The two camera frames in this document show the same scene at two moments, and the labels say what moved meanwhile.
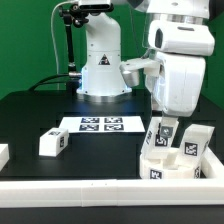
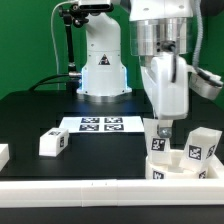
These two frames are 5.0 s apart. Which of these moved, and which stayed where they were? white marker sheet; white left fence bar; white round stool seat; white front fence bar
Moved: white round stool seat
Stayed: white left fence bar; white marker sheet; white front fence bar
